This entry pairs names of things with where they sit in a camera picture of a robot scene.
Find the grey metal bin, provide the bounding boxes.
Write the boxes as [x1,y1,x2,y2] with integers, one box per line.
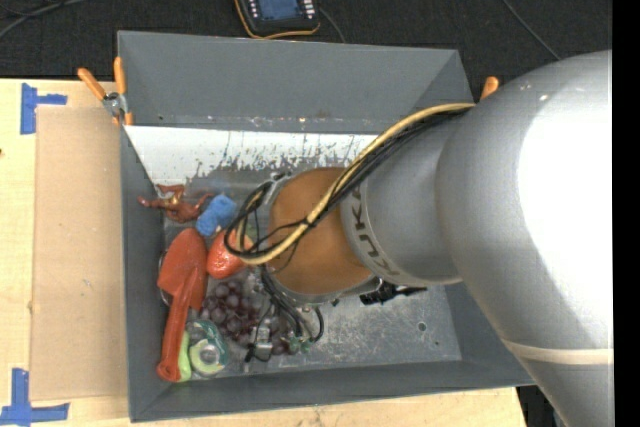
[115,29,537,424]

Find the brown cardboard board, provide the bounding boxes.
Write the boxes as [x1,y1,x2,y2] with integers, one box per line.
[28,106,129,404]

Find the purple toy grapes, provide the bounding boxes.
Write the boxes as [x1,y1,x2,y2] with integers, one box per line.
[198,278,291,357]

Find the blue sponge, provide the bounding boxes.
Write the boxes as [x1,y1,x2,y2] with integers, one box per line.
[195,194,239,238]

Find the red-brown toy lizard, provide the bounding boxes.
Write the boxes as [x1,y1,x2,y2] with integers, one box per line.
[136,183,217,224]

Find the red toy shovel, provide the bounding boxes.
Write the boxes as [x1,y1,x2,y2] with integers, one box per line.
[155,228,209,384]

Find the lime green curved piece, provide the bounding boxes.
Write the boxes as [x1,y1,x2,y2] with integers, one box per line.
[175,329,194,383]

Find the orange-red toy pepper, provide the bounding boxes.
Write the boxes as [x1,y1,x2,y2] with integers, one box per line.
[205,229,255,281]

